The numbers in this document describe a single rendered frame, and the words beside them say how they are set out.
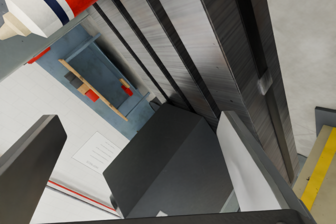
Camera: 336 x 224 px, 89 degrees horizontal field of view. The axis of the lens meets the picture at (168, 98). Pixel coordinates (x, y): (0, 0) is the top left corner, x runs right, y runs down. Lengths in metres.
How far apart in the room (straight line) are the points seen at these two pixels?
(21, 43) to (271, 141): 0.58
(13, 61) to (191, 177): 0.50
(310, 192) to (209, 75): 1.42
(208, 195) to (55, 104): 4.31
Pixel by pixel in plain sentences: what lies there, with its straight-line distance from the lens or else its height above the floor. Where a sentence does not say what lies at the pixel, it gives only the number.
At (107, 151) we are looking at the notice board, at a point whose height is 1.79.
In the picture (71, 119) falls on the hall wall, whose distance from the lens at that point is 4.67.
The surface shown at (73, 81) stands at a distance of 3.94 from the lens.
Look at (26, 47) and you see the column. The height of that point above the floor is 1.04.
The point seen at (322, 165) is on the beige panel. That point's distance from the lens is 1.63.
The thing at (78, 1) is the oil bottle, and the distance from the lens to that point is 0.20.
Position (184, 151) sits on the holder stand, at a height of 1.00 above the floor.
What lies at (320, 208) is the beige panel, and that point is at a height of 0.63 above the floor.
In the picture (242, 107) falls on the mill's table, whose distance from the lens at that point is 0.20.
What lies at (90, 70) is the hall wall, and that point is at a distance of 4.50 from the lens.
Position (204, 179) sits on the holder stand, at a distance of 0.36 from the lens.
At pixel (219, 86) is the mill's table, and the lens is 0.19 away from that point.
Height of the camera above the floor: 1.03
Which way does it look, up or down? 17 degrees down
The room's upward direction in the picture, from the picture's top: 139 degrees counter-clockwise
